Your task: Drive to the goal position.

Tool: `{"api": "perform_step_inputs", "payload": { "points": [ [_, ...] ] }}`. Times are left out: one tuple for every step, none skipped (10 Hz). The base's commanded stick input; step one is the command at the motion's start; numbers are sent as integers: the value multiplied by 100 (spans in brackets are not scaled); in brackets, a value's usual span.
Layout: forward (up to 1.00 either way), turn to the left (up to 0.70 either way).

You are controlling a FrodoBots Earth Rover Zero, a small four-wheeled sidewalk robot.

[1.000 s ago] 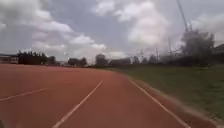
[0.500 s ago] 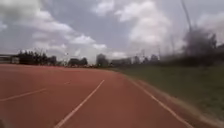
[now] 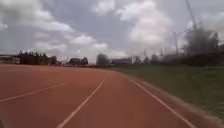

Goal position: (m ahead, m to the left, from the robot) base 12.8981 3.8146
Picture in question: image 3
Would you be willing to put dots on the red running track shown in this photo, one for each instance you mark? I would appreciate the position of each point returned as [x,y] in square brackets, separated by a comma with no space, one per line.
[113,106]

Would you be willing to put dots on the short thin pole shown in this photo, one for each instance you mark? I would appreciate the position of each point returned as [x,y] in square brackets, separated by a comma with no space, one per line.
[176,43]

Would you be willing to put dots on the green grass field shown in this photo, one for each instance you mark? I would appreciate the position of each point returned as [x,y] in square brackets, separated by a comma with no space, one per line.
[186,81]

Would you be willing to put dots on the low building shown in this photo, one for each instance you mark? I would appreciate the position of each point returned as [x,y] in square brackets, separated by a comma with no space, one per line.
[7,60]

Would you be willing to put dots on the pale gravel strip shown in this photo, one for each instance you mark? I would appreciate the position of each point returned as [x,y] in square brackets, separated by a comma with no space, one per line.
[190,108]

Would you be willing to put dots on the large dark tree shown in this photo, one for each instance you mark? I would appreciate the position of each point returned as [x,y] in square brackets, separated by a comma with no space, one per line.
[200,43]

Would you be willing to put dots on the tall thin pole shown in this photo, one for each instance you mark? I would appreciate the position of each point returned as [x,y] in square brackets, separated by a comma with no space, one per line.
[191,15]

